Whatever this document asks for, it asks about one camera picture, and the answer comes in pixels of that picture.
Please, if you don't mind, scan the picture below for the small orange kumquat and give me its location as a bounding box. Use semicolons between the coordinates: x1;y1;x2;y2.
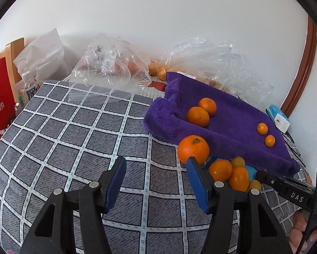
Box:
264;135;276;148
228;166;249;192

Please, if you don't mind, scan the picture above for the large orange mandarin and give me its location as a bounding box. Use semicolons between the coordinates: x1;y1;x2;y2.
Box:
178;135;209;165

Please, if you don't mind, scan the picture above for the person's hand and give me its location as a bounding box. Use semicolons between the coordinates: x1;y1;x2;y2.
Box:
288;209;317;253

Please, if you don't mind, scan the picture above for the yellowish kumquat on plate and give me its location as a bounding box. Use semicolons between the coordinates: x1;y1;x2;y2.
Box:
247;179;262;192
231;157;245;168

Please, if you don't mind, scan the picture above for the blue star-shaped plate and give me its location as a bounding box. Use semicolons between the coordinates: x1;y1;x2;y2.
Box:
204;157;257;181

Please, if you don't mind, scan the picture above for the orange mandarin on plate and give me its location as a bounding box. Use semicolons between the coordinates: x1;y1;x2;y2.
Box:
208;159;233;182

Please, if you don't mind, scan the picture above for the white and blue charger box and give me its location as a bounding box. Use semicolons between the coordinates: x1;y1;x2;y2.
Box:
266;104;291;134

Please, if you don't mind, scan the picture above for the small kumquat on cloth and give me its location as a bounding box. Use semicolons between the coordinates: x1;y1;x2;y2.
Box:
257;123;268;135

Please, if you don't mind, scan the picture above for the red paper bag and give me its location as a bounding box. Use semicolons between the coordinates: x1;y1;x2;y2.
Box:
0;56;18;146

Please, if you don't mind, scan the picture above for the orange mandarin on cloth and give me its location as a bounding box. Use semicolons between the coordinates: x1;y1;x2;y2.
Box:
187;106;209;127
198;98;217;116

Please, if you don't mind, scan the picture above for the purple fleece cloth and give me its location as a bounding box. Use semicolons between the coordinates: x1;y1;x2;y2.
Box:
144;72;300;177

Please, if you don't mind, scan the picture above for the clear plastic water bottle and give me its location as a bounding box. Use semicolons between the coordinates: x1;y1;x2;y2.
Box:
18;71;39;106

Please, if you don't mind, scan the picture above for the clear bag with oranges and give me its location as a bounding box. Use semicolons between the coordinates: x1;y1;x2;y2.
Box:
149;37;273;111

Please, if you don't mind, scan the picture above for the white plastic bag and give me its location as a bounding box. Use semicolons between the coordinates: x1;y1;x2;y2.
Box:
13;29;72;84

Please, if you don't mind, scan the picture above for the clear bag with red fruit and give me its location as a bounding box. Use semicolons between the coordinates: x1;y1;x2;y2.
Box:
70;33;152;92

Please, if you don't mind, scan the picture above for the black cable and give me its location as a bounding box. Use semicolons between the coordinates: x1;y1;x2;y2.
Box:
282;132;307;167

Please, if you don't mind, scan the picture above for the brown wooden door frame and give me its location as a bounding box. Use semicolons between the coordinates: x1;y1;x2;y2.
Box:
281;16;317;117

